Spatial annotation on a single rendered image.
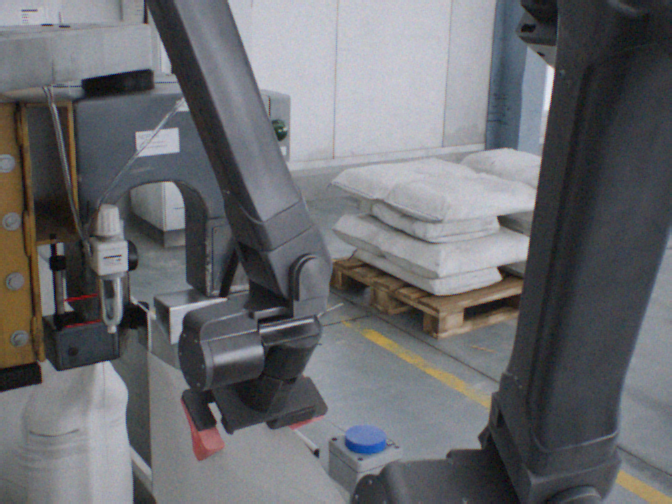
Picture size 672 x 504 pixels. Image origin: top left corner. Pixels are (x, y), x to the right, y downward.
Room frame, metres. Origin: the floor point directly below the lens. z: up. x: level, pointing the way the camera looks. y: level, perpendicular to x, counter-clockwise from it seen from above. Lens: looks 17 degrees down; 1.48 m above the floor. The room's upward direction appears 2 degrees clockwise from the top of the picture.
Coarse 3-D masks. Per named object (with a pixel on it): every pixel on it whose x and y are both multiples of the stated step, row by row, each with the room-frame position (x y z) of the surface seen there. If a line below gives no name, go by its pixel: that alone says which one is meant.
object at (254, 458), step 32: (160, 384) 0.97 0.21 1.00; (160, 416) 0.97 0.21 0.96; (160, 448) 0.97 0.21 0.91; (192, 448) 0.83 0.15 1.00; (224, 448) 0.91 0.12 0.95; (256, 448) 0.87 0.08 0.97; (288, 448) 0.82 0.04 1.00; (160, 480) 0.98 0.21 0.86; (192, 480) 0.83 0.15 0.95; (224, 480) 0.77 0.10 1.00; (256, 480) 0.74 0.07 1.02; (288, 480) 0.82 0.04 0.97; (320, 480) 0.75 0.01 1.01
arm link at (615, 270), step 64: (576, 0) 0.34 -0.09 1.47; (640, 0) 0.31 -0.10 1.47; (576, 64) 0.34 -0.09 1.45; (640, 64) 0.32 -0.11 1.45; (576, 128) 0.35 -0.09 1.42; (640, 128) 0.34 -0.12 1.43; (576, 192) 0.36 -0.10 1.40; (640, 192) 0.36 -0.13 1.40; (576, 256) 0.37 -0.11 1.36; (640, 256) 0.38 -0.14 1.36; (576, 320) 0.40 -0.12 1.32; (640, 320) 0.41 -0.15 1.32; (512, 384) 0.47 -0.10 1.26; (576, 384) 0.42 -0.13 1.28; (512, 448) 0.49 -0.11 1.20; (576, 448) 0.44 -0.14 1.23
